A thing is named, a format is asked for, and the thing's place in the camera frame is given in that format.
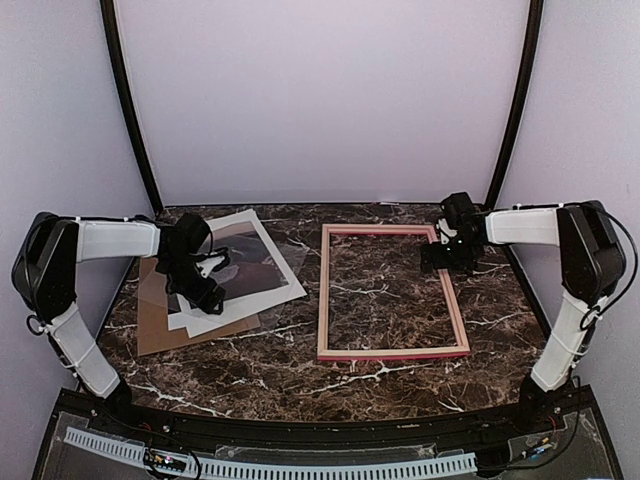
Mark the clear acrylic sheet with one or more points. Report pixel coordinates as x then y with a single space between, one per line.
295 256

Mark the black corner post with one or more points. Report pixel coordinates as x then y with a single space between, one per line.
126 101
520 93

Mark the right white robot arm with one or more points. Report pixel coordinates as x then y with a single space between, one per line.
592 262

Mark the white mat paper sheet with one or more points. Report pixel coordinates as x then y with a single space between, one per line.
179 313

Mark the photo print white border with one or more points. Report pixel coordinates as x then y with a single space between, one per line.
258 277

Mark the right black corner post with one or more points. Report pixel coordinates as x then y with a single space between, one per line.
520 93

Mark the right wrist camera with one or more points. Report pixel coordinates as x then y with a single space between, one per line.
444 231

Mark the brown cardboard backing board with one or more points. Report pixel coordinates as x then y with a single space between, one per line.
153 333

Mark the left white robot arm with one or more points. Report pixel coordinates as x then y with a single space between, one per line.
44 275

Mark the left black corner post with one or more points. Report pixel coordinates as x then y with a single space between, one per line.
126 101

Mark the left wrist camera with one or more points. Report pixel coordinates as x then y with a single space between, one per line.
218 260

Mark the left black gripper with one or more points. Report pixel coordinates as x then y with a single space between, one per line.
198 298

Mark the pink wooden picture frame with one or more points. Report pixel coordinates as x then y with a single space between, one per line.
324 353

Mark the black front table rail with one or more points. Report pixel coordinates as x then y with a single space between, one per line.
483 428

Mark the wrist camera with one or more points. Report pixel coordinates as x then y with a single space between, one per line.
218 260
444 231

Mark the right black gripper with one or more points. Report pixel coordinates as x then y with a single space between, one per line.
438 261

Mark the white slotted cable duct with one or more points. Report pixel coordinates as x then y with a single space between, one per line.
169 464

